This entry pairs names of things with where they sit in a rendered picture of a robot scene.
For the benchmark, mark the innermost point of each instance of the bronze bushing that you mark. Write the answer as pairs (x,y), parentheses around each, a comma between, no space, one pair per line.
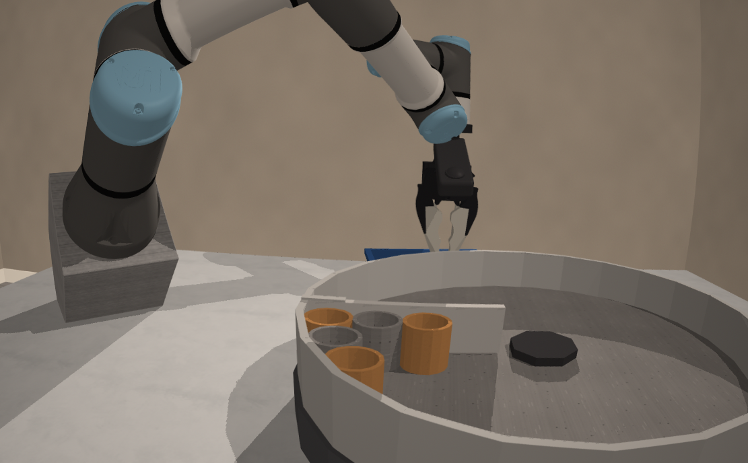
(425,351)
(364,364)
(327,317)

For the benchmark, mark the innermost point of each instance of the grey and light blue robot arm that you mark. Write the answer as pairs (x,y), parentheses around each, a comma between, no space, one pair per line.
(136,92)

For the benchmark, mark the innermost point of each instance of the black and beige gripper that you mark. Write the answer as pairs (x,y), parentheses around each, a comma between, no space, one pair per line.
(430,217)

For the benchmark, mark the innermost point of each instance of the grey metal bushing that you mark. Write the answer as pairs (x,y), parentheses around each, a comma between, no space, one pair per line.
(335,336)
(381,331)

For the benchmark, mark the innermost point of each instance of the blue crate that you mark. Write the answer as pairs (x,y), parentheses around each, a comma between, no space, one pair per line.
(378,253)

